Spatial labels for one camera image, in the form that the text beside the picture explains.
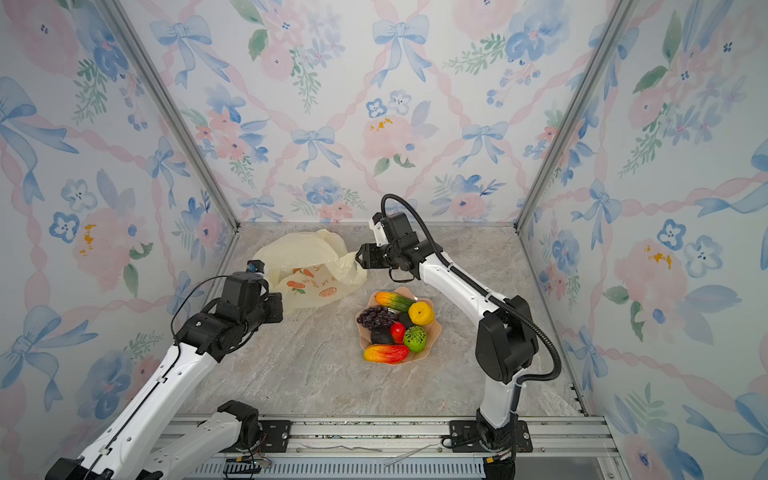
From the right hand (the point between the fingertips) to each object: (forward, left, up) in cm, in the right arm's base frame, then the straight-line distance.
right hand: (366, 254), depth 85 cm
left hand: (-14, +22, -1) cm, 26 cm away
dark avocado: (-18, -5, -14) cm, 23 cm away
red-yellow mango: (-24, -6, -13) cm, 28 cm away
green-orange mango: (-7, -8, -13) cm, 17 cm away
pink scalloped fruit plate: (-15, -19, -17) cm, 30 cm away
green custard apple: (-19, -14, -13) cm, 27 cm away
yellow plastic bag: (+8, +21, -17) cm, 28 cm away
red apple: (-16, -9, -15) cm, 24 cm away
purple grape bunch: (-14, -3, -10) cm, 18 cm away
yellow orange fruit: (-12, -16, -12) cm, 23 cm away
